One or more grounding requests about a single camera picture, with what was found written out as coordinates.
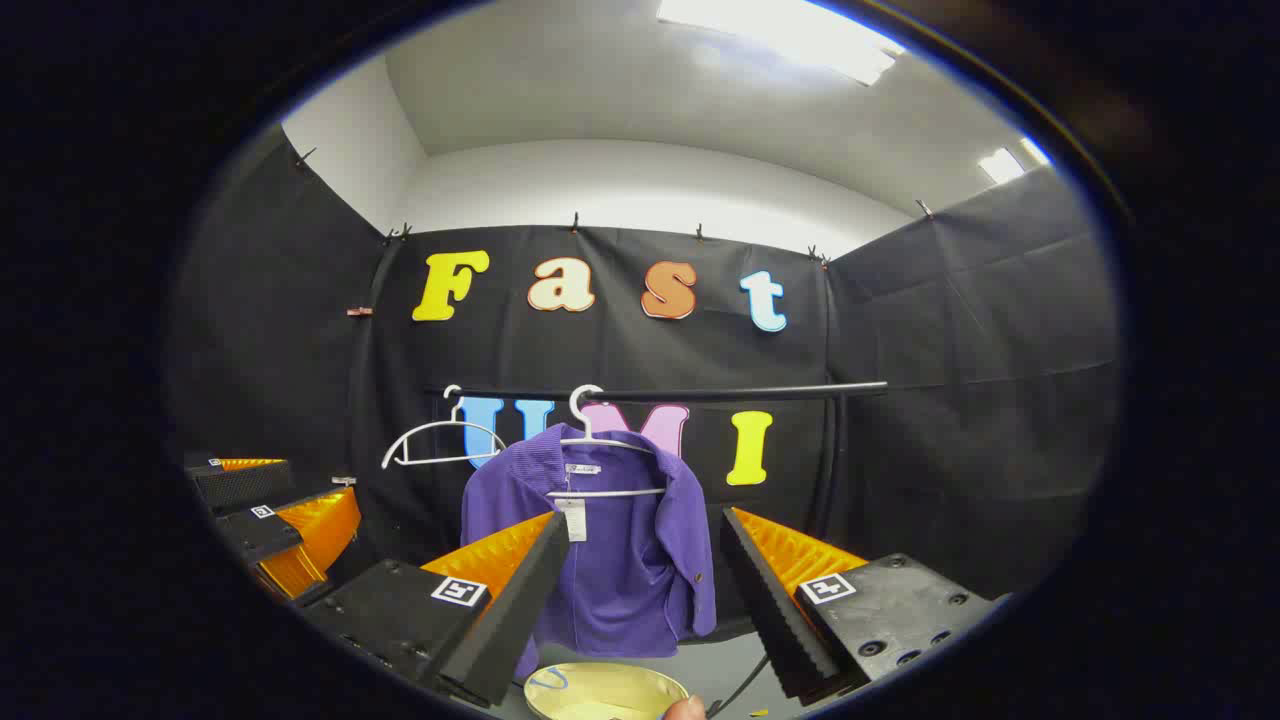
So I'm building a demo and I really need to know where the large ceiling light panel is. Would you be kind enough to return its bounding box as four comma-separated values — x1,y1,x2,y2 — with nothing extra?
657,0,904,87

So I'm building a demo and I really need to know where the purple corduroy jacket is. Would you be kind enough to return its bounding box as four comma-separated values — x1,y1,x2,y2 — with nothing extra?
462,423,719,681

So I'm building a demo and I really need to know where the cream round laundry hamper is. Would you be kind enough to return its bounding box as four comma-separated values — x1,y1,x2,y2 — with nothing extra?
523,662,693,720

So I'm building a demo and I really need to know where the small ceiling light panel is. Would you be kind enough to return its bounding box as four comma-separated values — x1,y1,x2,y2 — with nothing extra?
978,135,1053,187

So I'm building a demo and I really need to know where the white hanger with crossbar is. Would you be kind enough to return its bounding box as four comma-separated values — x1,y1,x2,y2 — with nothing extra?
545,385,669,500

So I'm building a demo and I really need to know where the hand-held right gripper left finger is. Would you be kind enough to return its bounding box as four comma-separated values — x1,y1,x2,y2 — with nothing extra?
300,510,572,710

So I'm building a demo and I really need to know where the white empty hanger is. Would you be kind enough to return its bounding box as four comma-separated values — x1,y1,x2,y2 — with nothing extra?
381,385,509,470

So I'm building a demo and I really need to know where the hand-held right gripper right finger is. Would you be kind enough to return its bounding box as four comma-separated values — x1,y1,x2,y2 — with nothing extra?
719,506,1002,702

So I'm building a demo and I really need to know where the black backdrop cloth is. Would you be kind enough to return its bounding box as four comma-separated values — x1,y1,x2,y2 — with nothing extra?
165,125,1121,646

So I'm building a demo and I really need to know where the black clothes rack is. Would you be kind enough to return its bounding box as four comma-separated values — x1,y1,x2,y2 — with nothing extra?
423,379,889,546

